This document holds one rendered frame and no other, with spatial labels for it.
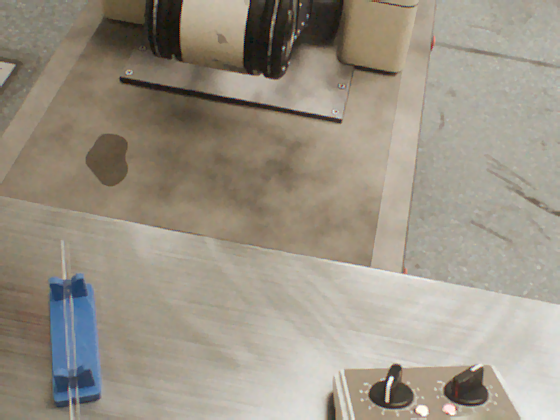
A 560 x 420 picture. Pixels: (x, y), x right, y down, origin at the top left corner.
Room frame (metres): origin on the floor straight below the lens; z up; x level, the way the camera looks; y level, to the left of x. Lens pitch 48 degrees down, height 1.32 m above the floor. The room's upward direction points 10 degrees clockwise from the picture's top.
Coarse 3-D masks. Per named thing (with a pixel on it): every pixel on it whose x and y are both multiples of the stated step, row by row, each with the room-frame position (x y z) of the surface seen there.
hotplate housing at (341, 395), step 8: (336, 376) 0.28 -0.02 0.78; (336, 384) 0.27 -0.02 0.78; (344, 384) 0.27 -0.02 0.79; (504, 384) 0.29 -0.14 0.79; (336, 392) 0.27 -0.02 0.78; (344, 392) 0.26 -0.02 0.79; (336, 400) 0.26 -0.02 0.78; (344, 400) 0.26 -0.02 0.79; (512, 400) 0.27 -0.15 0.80; (336, 408) 0.26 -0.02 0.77; (344, 408) 0.25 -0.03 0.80; (520, 408) 0.27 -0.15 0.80; (336, 416) 0.25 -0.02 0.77; (344, 416) 0.24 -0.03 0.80; (352, 416) 0.24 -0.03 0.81; (520, 416) 0.26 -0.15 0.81
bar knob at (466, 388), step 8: (472, 368) 0.29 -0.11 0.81; (480, 368) 0.29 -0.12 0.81; (456, 376) 0.28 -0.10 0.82; (464, 376) 0.28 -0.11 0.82; (472, 376) 0.28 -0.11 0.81; (480, 376) 0.29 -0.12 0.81; (448, 384) 0.28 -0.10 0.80; (456, 384) 0.27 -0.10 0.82; (464, 384) 0.27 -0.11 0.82; (472, 384) 0.28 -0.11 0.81; (480, 384) 0.28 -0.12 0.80; (448, 392) 0.27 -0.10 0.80; (456, 392) 0.27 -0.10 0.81; (464, 392) 0.27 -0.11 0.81; (472, 392) 0.27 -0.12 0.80; (480, 392) 0.27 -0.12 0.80; (456, 400) 0.26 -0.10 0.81; (464, 400) 0.26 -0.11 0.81; (472, 400) 0.27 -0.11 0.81; (480, 400) 0.27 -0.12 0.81
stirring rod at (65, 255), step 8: (64, 240) 0.35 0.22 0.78; (64, 248) 0.35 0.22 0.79; (64, 256) 0.34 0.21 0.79; (64, 264) 0.33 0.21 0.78; (64, 272) 0.33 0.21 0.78; (64, 280) 0.32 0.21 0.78; (64, 288) 0.31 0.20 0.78; (64, 296) 0.30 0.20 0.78; (64, 304) 0.30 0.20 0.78; (72, 304) 0.30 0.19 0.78; (64, 312) 0.29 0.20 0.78; (72, 312) 0.29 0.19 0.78; (72, 320) 0.29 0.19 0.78; (72, 328) 0.28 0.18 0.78; (72, 336) 0.27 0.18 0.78; (72, 344) 0.27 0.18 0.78; (72, 352) 0.26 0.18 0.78; (72, 360) 0.25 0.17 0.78; (72, 368) 0.25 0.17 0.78; (72, 376) 0.24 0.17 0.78; (72, 384) 0.24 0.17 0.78; (72, 392) 0.23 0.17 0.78; (72, 400) 0.22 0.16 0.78; (72, 408) 0.22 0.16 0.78; (72, 416) 0.21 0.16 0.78
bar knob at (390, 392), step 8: (392, 368) 0.28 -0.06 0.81; (400, 368) 0.28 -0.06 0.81; (392, 376) 0.27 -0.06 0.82; (400, 376) 0.27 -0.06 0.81; (376, 384) 0.27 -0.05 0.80; (384, 384) 0.26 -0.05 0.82; (392, 384) 0.26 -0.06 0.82; (400, 384) 0.27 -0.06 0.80; (376, 392) 0.26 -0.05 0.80; (384, 392) 0.26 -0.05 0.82; (392, 392) 0.26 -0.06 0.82; (400, 392) 0.26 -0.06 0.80; (408, 392) 0.27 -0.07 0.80; (376, 400) 0.25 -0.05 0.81; (384, 400) 0.25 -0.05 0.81; (392, 400) 0.25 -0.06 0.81; (400, 400) 0.26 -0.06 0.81; (408, 400) 0.26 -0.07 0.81; (392, 408) 0.25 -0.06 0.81; (400, 408) 0.25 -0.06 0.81
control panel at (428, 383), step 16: (384, 368) 0.29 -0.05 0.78; (416, 368) 0.30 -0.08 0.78; (432, 368) 0.30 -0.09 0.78; (448, 368) 0.30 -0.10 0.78; (464, 368) 0.30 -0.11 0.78; (352, 384) 0.27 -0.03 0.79; (368, 384) 0.27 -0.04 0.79; (416, 384) 0.28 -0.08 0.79; (432, 384) 0.28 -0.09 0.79; (496, 384) 0.29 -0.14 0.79; (352, 400) 0.25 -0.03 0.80; (368, 400) 0.26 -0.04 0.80; (416, 400) 0.26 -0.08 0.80; (432, 400) 0.26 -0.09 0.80; (448, 400) 0.27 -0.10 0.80; (496, 400) 0.27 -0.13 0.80; (368, 416) 0.24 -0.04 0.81; (384, 416) 0.24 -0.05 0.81; (400, 416) 0.24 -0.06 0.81; (416, 416) 0.24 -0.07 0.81; (432, 416) 0.25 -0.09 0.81; (448, 416) 0.25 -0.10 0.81
